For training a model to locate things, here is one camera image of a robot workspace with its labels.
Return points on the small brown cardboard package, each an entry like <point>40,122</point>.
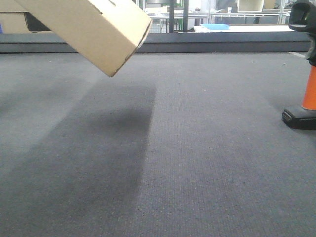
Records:
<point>105,32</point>

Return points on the blue plastic tray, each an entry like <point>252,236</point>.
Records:
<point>216,27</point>

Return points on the white plastic bin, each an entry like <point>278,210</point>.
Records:
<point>250,6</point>

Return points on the white shelving rack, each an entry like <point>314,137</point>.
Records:
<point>264,18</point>

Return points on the large brown Ecoflow carton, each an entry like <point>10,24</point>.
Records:
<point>15,23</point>

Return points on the black vertical post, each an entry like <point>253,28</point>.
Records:
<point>171,16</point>

